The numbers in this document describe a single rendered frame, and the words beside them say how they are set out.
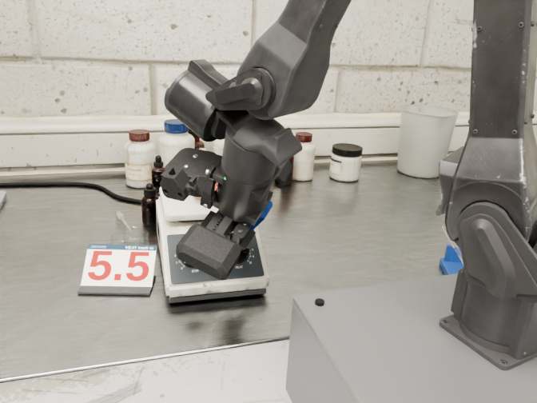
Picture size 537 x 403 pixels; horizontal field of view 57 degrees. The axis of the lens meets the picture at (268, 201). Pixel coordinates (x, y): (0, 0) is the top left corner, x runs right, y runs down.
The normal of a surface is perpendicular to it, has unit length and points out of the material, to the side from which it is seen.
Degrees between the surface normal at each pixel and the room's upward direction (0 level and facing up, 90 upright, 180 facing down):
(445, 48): 90
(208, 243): 30
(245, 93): 91
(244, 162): 117
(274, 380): 0
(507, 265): 68
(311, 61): 107
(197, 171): 21
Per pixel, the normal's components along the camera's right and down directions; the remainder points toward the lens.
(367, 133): 0.29, 0.37
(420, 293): 0.04, -0.93
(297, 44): -0.30, -0.12
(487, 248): -0.58, 0.28
